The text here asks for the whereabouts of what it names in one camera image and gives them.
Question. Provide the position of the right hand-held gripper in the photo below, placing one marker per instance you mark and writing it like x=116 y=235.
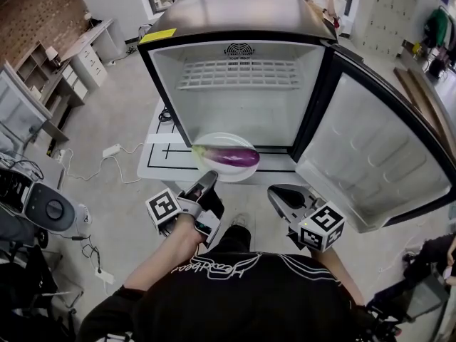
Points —
x=320 y=226

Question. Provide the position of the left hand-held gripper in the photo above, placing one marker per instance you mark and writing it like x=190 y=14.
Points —
x=162 y=207

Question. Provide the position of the purple eggplant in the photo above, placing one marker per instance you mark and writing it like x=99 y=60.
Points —
x=231 y=156

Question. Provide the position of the black and silver mini fridge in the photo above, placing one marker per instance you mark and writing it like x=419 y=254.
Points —
x=249 y=16

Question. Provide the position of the person's left forearm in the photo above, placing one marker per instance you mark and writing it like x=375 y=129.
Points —
x=171 y=255

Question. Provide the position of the person's right forearm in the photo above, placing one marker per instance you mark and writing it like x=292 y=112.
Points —
x=336 y=271

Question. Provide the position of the white round plate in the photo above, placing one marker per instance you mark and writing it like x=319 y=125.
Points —
x=228 y=175

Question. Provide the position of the person's light shoe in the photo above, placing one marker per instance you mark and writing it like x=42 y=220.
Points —
x=239 y=220

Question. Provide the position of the white paper sheet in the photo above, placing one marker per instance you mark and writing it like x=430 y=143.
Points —
x=164 y=138

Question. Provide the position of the person's black trouser leg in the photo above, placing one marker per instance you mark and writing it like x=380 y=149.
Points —
x=235 y=239

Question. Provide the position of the white power adapter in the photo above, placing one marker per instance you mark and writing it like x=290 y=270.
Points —
x=112 y=150

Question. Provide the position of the person's black printed shirt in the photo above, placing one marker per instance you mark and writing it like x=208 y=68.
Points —
x=242 y=305

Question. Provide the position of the black wheeled chair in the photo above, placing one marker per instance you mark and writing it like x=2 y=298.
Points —
x=406 y=308

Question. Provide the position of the white power strip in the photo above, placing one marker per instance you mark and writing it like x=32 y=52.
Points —
x=104 y=275

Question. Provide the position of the grey machine with round knob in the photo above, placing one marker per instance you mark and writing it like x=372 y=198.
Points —
x=46 y=205

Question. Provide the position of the long wooden boards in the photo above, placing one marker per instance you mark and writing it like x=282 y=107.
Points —
x=424 y=98

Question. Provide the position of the grey desk with drawers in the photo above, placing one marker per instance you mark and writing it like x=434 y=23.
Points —
x=90 y=61

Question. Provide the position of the wooden open shelf unit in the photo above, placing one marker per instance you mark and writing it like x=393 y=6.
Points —
x=50 y=84

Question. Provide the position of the grey metal locker cabinet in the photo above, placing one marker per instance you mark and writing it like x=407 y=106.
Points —
x=390 y=16

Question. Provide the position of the green jacket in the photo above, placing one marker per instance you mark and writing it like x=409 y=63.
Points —
x=437 y=27

